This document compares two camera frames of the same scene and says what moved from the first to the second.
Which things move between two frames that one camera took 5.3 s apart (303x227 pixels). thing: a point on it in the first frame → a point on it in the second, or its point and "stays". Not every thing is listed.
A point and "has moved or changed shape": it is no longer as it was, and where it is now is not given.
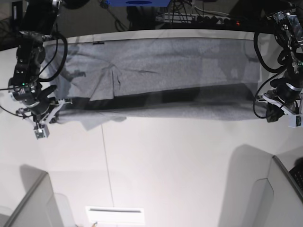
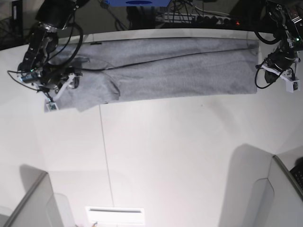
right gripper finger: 273,112 → 270,77
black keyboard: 297,171 stays
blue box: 138,3 stays
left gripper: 31,94 → 49,76
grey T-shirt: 175,79 has moved or changed shape
